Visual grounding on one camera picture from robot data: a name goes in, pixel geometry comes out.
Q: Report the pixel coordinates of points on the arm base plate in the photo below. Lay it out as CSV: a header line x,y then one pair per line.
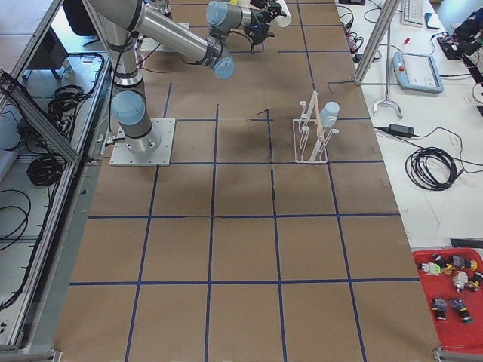
x,y
155,149

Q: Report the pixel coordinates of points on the aluminium frame post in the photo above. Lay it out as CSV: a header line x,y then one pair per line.
x,y
383,23

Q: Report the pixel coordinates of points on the white wire cup rack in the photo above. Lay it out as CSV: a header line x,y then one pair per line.
x,y
311,138

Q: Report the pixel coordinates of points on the cream white plastic cup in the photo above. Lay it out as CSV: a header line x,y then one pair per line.
x,y
284,19

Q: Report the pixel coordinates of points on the white keyboard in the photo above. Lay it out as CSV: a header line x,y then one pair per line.
x,y
412,13

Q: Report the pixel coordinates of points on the light blue plastic cup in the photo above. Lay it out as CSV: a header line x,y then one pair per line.
x,y
329,114

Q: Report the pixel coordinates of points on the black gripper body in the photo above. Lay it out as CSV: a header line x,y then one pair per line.
x,y
259,16

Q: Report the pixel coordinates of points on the red parts tray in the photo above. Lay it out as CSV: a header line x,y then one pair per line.
x,y
452,282

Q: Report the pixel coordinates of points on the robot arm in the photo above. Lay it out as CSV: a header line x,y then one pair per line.
x,y
123,27

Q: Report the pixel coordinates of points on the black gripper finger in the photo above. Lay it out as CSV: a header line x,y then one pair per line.
x,y
274,9

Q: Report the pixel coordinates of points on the black power adapter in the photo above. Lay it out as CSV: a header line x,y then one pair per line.
x,y
401,130

